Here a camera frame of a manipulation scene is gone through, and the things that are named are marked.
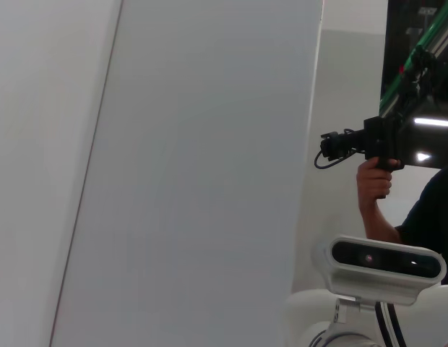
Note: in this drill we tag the person's hand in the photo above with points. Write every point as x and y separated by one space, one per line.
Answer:
374 182

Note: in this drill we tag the black handheld camera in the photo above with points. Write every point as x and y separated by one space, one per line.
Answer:
379 141

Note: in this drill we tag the person's forearm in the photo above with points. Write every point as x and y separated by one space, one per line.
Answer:
375 220

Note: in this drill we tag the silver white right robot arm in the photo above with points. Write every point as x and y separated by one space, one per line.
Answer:
310 318

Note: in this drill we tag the person's dark shirt torso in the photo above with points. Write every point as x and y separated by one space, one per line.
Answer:
433 217

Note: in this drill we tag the dark glass window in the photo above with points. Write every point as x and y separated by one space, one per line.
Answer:
397 36

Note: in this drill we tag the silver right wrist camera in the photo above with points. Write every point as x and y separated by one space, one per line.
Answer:
354 285

